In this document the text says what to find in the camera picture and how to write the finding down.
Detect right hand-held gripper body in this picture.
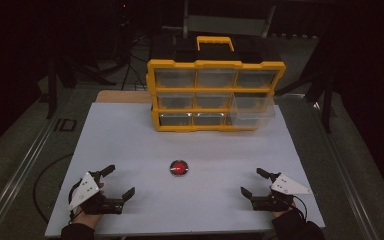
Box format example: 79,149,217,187
250,172,313,213

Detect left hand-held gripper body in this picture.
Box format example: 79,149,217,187
67,170,125,216

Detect red round disc black rim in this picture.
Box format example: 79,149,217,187
169,159,190,177

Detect large clear plastic drawer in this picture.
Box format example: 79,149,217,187
229,92,277,130

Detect person's right hand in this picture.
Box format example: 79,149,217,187
271,204,296,220

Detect person's left hand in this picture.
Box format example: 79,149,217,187
74,209,104,230

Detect white board sheet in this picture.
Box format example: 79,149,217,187
44,101,326,238

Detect yellow black drawer organizer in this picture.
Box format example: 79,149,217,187
145,33,287,133

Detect group of clear organizer drawers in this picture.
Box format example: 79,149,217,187
153,68,278,127

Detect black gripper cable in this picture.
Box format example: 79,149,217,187
291,195,310,223
67,179,85,225

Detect black floor cable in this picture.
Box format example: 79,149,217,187
32,153,75,225

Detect aluminium rail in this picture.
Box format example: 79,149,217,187
0,96,68,240
308,95,384,240

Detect yellow carry handle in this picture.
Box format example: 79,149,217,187
196,35,235,53

